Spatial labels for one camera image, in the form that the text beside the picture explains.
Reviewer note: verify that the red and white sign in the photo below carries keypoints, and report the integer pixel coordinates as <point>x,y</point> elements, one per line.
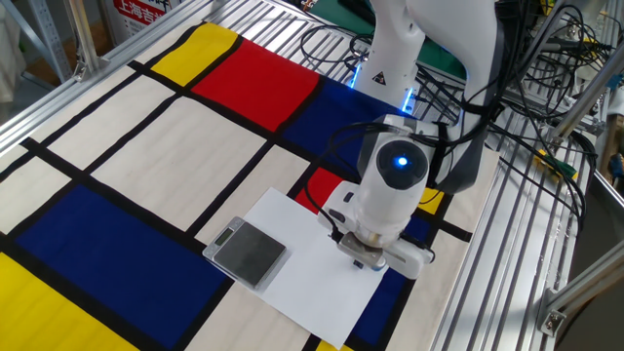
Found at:
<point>141,12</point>

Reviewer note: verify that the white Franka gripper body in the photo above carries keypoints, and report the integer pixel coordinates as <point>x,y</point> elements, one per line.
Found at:
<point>341,209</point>

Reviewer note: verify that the Mondrian pattern tablecloth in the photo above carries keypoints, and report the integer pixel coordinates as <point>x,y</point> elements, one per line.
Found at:
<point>161,156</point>

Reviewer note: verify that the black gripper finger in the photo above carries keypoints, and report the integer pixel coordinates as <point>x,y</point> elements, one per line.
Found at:
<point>358,264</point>

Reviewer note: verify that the white paper sheet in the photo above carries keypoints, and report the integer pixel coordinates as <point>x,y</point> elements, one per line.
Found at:
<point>317,287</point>

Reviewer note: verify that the green yellow connector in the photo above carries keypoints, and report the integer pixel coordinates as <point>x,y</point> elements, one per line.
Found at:
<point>560,168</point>

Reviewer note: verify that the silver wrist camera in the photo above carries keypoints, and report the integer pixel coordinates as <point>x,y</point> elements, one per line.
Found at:
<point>363,251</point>

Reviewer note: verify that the aluminium frame post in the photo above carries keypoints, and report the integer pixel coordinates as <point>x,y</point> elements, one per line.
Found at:
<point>585,287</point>
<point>80,34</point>
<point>585,95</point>

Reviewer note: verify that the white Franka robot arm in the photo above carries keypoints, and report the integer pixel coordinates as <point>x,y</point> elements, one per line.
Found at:
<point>390,205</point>

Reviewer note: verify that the grey perforated shelf upright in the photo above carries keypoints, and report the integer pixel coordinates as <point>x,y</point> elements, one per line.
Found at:
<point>49,34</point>

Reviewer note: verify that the green mat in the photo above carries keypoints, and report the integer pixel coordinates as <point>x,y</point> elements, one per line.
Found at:
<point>341,14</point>

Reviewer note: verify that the silver digital scale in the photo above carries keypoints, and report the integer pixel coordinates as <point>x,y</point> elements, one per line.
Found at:
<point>248,253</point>

